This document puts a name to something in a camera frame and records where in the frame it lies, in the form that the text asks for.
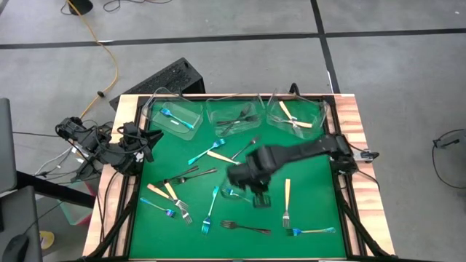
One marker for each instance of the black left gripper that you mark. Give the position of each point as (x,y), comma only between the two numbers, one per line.
(133,145)

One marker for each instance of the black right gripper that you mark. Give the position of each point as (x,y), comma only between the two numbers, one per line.
(255,171)

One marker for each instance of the iridescent blue fork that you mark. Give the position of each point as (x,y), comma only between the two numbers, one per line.
(213,203)
(313,230)
(204,153)
(236,195)
(156,206)

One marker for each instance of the iridescent blue spoon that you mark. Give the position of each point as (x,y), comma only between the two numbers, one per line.
(178,121)

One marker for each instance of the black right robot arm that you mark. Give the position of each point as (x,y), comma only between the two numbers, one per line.
(302,151)

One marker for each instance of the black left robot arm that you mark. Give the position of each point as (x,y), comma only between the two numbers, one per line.
(105,149)

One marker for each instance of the clear plastic bin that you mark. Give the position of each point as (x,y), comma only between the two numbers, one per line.
(156,105)
(316,116)
(218,109)

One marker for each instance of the green table mat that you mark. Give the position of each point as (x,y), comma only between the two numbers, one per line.
(309,240)

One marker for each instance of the teal and pink crate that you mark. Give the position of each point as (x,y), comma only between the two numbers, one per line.
(74,214)

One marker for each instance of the black desk leg bar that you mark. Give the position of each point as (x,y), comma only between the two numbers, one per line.
(54,189)

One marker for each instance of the yellow round disc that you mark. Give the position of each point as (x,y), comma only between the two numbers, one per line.
(49,240)

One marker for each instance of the grey flat panel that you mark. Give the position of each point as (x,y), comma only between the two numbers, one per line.
(7,145)

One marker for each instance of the grey desk top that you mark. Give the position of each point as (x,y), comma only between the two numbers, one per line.
(22,211)

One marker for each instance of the black round base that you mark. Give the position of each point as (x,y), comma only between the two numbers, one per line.
(81,5)

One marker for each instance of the black computer mouse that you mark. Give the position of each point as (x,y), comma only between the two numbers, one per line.
(15,249)

